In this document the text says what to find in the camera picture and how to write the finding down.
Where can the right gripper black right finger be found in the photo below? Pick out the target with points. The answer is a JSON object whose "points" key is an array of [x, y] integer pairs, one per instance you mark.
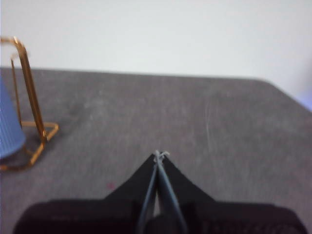
{"points": [[231, 217]]}

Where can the blue ribbed plastic cup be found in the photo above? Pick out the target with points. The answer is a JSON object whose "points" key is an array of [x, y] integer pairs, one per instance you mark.
{"points": [[9, 126]]}

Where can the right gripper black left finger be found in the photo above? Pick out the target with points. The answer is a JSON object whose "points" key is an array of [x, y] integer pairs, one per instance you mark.
{"points": [[85, 217]]}

